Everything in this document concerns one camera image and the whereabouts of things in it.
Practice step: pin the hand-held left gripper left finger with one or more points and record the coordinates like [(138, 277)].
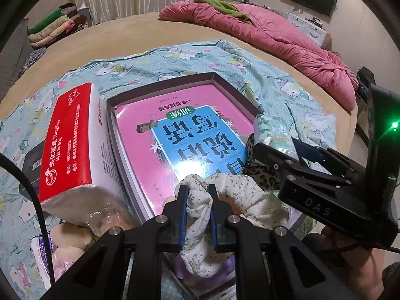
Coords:
[(182, 212)]

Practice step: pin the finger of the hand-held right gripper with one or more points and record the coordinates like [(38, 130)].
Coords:
[(281, 159), (307, 150)]

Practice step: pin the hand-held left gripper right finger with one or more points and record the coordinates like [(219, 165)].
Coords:
[(214, 218)]

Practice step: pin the leopard print scrunchie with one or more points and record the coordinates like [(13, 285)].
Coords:
[(262, 175)]

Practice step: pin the green printed tissue packet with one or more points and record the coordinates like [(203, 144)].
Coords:
[(275, 131)]

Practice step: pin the white floral scrunchie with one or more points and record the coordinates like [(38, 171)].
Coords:
[(250, 193)]

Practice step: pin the dark purple cardboard box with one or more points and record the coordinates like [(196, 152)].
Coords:
[(234, 95)]

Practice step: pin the person's right forearm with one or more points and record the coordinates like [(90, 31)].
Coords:
[(343, 272)]

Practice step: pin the pink and blue book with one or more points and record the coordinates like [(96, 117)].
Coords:
[(187, 137)]

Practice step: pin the dark bag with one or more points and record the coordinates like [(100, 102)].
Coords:
[(364, 81)]

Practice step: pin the pink quilt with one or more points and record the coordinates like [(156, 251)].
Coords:
[(281, 37)]

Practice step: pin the white drawer cabinet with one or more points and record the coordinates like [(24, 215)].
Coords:
[(309, 28)]

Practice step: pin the red and white tissue pack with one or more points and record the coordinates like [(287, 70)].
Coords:
[(72, 143)]

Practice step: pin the white tissue packet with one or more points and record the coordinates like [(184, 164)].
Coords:
[(42, 256)]

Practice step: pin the teal cartoon printed blanket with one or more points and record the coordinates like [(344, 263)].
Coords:
[(140, 65)]

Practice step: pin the small black box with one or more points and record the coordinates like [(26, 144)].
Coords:
[(31, 165)]

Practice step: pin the green cloth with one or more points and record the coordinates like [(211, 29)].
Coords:
[(212, 1)]

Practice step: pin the beige round bed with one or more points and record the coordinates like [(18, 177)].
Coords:
[(125, 34)]

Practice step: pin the dark floral cloth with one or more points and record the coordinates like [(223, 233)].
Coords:
[(31, 59)]

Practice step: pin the stack of folded clothes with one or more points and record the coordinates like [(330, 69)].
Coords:
[(50, 28)]

